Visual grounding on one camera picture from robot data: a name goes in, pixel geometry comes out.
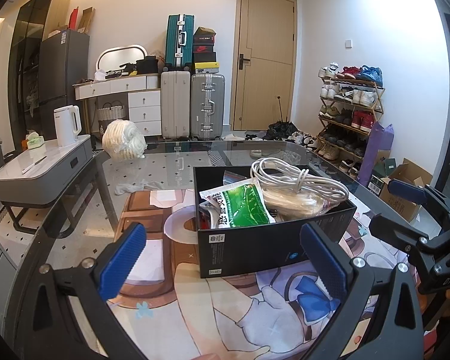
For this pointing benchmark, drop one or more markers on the red and black shoe box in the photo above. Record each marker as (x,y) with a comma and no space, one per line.
(204,48)

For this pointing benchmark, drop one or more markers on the black cardboard box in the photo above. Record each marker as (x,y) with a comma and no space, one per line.
(247,247)

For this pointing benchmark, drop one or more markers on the plain black shoe box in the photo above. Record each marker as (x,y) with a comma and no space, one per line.
(204,57)

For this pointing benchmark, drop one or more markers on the silver suitcase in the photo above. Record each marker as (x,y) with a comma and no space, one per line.
(206,105)

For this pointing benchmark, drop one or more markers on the black bag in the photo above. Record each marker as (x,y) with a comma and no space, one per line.
(148,65)

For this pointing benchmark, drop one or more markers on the wooden door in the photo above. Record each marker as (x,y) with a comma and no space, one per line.
(266,82)

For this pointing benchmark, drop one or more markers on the white electric kettle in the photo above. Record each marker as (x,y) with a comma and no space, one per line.
(65,125)

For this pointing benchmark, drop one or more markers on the brown cardboard carton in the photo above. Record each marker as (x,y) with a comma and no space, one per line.
(405,198)

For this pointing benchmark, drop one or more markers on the wooden shoe rack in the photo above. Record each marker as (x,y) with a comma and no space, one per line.
(377,99)

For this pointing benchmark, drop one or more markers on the black shoe box open lid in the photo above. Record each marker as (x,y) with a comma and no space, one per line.
(204,35)

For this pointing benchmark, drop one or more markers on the yellow and white box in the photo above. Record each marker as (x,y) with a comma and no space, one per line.
(205,68)

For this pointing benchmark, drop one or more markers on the printed table mat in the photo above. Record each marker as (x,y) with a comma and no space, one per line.
(217,315)

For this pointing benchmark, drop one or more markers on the green and white packet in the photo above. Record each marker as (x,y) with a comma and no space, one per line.
(243,206)

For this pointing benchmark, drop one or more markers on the white dresser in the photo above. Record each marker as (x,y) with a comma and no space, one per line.
(144,101)

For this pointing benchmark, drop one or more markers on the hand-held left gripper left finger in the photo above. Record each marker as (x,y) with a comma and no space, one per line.
(122,258)

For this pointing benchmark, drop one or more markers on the purple fabric bag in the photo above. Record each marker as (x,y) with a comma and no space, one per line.
(375,150)

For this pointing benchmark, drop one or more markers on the black gadget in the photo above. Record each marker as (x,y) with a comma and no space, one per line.
(126,69)

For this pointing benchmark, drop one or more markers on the brown cardboard piece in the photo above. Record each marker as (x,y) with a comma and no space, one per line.
(87,20)

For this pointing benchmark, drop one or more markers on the wicker basket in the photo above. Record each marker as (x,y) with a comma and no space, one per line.
(112,113)

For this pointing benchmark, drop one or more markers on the dark green box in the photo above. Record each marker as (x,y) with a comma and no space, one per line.
(382,172)

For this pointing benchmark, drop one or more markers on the red bag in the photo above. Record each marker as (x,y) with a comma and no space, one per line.
(73,18)

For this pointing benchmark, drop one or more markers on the white suitcase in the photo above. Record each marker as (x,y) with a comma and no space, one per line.
(175,105)

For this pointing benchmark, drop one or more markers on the black umbrella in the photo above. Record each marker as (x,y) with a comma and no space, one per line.
(281,129)

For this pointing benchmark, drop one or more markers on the white framed vanity mirror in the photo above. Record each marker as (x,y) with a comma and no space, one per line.
(108,56)

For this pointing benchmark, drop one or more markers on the white bundle in plastic bag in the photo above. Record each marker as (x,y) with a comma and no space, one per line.
(123,140)

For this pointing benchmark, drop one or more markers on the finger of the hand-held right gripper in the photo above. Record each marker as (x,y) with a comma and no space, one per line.
(393,228)
(408,191)

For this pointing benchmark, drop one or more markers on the pale slippers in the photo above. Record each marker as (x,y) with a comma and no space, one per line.
(264,153)

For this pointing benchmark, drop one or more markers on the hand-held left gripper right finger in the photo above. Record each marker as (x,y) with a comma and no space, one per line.
(324,266)

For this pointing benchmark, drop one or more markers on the grey refrigerator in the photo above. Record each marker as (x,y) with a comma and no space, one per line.
(63,67)

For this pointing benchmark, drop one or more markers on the crumpled white paper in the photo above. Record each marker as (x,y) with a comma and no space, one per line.
(135,186)

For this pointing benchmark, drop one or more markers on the grey side table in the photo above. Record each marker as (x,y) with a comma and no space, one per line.
(41,183)

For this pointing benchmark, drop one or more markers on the teal suitcase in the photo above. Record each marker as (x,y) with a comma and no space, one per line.
(174,41)

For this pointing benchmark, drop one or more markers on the green tissue box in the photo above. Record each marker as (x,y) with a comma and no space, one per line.
(35,142)

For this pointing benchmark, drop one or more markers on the white sneaker pair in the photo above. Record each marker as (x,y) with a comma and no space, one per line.
(303,140)

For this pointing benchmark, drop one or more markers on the group of assorted shoes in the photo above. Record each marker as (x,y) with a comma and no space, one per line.
(345,120)

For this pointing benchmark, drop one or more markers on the grey packet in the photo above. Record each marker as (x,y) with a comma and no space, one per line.
(210,215)

